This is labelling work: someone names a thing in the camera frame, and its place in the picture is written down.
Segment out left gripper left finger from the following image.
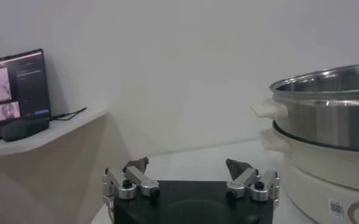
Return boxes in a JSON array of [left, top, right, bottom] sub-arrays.
[[102, 156, 161, 222]]

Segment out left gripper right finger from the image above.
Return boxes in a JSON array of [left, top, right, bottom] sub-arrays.
[[225, 158, 281, 209]]

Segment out stainless steel steamer basket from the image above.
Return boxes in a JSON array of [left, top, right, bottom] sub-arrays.
[[251, 63, 359, 153]]

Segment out cream electric pot base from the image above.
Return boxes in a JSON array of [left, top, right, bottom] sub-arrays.
[[260, 127, 359, 224]]

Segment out white side table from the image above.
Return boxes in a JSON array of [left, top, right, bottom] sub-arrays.
[[0, 108, 134, 224]]

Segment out black open laptop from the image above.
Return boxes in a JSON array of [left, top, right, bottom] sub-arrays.
[[0, 48, 52, 145]]

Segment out black laptop charger cable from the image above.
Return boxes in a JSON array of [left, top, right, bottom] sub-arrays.
[[51, 107, 88, 121]]

